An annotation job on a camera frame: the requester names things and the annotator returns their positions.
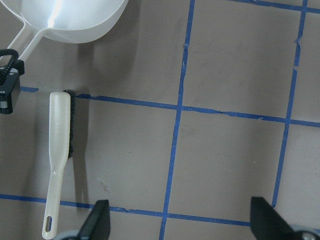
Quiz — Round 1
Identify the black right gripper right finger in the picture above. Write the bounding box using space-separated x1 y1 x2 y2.
250 196 320 240

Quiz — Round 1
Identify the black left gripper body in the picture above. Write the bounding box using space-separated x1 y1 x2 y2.
0 48 25 115

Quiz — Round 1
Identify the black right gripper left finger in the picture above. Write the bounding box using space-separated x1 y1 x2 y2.
75 200 111 240

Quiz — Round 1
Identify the white plastic dustpan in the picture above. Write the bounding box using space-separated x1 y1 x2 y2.
1 0 128 61

